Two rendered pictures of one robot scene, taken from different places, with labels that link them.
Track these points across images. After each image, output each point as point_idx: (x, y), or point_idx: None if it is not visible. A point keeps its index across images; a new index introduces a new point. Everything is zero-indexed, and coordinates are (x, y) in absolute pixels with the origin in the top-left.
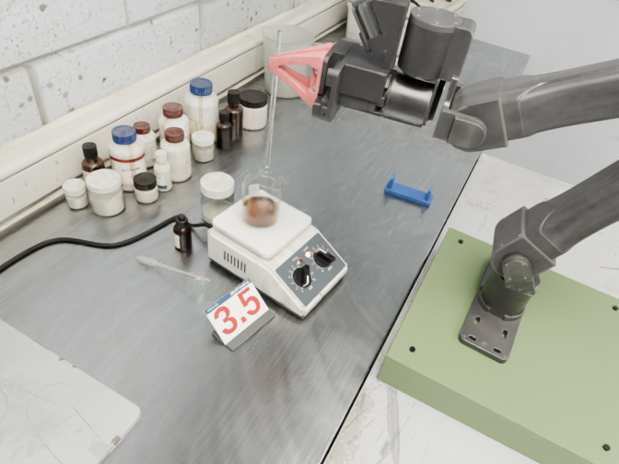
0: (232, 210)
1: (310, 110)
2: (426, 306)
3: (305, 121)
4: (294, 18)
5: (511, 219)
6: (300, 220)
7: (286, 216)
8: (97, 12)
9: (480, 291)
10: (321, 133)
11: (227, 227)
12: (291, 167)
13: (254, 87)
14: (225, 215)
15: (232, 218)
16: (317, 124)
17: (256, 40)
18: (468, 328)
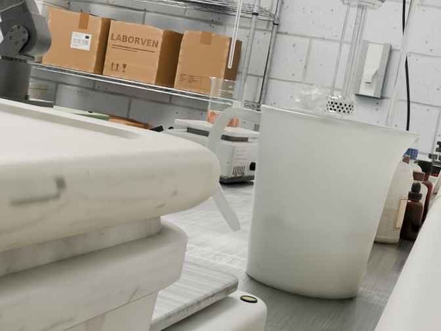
0: (249, 131)
1: (206, 243)
2: (72, 111)
3: (211, 232)
4: (434, 227)
5: (37, 22)
6: (185, 120)
7: (199, 123)
8: None
9: (27, 94)
10: (170, 217)
11: (246, 129)
12: (209, 201)
13: (381, 291)
14: (252, 131)
15: (245, 130)
16: (183, 226)
17: (438, 196)
18: (46, 101)
